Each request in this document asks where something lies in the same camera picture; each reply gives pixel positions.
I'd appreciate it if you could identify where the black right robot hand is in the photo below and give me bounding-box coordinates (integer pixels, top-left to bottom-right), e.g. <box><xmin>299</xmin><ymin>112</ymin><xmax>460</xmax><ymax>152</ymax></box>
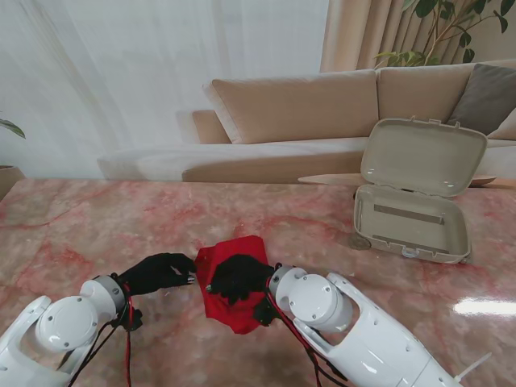
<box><xmin>205</xmin><ymin>252</ymin><xmax>276</xmax><ymax>306</ymax></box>

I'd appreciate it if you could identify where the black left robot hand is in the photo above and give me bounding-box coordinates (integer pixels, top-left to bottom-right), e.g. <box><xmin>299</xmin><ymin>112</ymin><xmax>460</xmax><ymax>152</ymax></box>
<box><xmin>118</xmin><ymin>252</ymin><xmax>199</xmax><ymax>298</ymax></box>

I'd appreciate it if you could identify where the red shirt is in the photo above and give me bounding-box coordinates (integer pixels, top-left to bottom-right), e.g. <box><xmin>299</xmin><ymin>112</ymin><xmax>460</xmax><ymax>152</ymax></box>
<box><xmin>194</xmin><ymin>235</ymin><xmax>270</xmax><ymax>336</ymax></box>

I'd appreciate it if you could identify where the beige hard-shell suitcase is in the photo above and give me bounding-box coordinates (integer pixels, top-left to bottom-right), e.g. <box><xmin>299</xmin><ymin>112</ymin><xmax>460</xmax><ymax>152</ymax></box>
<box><xmin>347</xmin><ymin>116</ymin><xmax>489</xmax><ymax>265</ymax></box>

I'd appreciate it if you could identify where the light wooden coffee table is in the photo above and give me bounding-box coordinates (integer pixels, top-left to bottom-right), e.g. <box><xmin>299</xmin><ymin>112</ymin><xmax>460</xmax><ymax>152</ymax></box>
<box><xmin>297</xmin><ymin>172</ymin><xmax>516</xmax><ymax>190</ymax></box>

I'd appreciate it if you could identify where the potted plant with beige pot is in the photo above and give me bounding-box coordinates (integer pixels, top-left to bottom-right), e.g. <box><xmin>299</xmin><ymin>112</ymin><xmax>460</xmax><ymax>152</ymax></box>
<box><xmin>0</xmin><ymin>112</ymin><xmax>27</xmax><ymax>202</ymax></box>

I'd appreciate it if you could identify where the beige sofa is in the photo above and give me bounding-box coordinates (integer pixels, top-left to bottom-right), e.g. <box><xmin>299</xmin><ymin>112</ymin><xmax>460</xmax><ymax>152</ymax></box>
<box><xmin>96</xmin><ymin>59</ymin><xmax>516</xmax><ymax>185</ymax></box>

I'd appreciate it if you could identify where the white sheer curtain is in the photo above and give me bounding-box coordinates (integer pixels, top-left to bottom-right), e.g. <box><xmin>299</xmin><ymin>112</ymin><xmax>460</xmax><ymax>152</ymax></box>
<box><xmin>0</xmin><ymin>0</ymin><xmax>330</xmax><ymax>181</ymax></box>

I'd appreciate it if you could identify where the beige pleated curtain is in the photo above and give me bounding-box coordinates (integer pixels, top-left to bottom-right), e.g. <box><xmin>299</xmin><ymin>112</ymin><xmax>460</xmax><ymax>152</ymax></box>
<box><xmin>319</xmin><ymin>0</ymin><xmax>516</xmax><ymax>74</ymax></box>

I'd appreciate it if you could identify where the tall green leafy plant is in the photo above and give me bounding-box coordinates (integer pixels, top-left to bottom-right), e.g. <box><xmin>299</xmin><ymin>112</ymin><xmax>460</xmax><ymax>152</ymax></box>
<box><xmin>373</xmin><ymin>0</ymin><xmax>510</xmax><ymax>69</ymax></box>

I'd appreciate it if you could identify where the grey-brown cushion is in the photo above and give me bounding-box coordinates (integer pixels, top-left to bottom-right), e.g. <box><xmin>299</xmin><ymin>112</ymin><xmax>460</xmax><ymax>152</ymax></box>
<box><xmin>447</xmin><ymin>63</ymin><xmax>516</xmax><ymax>136</ymax></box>

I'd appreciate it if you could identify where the cream cushion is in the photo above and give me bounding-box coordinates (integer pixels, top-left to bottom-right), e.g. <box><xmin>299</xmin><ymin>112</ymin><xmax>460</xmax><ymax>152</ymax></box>
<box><xmin>485</xmin><ymin>118</ymin><xmax>516</xmax><ymax>142</ymax></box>

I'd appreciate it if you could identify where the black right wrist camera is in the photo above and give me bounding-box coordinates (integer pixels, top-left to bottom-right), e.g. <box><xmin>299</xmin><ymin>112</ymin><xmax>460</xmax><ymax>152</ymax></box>
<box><xmin>252</xmin><ymin>299</ymin><xmax>276</xmax><ymax>328</ymax></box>

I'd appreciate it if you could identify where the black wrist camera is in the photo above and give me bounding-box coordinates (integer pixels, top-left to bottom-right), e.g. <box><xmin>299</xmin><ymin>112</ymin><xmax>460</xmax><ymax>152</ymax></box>
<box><xmin>252</xmin><ymin>299</ymin><xmax>276</xmax><ymax>328</ymax></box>
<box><xmin>115</xmin><ymin>307</ymin><xmax>144</xmax><ymax>333</ymax></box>

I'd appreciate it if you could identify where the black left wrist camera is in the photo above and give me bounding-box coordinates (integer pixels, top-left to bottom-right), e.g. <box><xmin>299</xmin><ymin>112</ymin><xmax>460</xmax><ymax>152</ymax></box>
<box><xmin>115</xmin><ymin>307</ymin><xmax>144</xmax><ymax>333</ymax></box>

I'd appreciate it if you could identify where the red-black left arm cable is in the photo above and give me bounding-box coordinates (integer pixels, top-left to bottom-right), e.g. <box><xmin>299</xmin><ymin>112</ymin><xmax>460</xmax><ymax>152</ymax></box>
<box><xmin>60</xmin><ymin>281</ymin><xmax>141</xmax><ymax>387</ymax></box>

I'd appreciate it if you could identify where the red-black arm cable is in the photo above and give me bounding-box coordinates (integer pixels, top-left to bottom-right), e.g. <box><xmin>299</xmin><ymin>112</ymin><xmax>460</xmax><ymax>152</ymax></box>
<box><xmin>60</xmin><ymin>281</ymin><xmax>141</xmax><ymax>387</ymax></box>
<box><xmin>264</xmin><ymin>281</ymin><xmax>348</xmax><ymax>387</ymax></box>

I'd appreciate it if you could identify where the red-black right arm cable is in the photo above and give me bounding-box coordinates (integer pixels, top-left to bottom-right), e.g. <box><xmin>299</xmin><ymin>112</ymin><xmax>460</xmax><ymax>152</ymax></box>
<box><xmin>264</xmin><ymin>281</ymin><xmax>348</xmax><ymax>387</ymax></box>

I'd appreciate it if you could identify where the white cable tie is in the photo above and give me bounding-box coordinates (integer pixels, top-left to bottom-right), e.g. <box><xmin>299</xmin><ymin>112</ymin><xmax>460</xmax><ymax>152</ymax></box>
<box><xmin>454</xmin><ymin>352</ymin><xmax>493</xmax><ymax>383</ymax></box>

